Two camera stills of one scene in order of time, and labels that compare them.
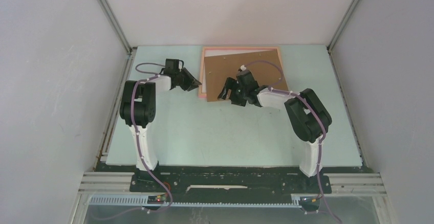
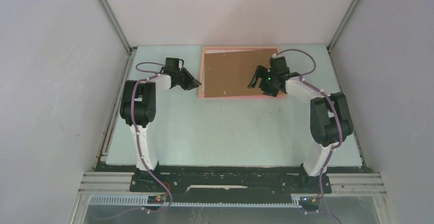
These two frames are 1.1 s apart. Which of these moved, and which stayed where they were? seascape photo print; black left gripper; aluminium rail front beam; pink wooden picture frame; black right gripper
Moved: seascape photo print; black right gripper
Stayed: black left gripper; pink wooden picture frame; aluminium rail front beam
